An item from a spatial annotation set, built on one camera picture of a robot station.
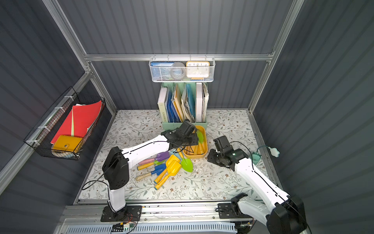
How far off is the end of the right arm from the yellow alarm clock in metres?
0.44

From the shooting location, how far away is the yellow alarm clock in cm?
89

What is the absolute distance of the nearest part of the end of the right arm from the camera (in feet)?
1.83
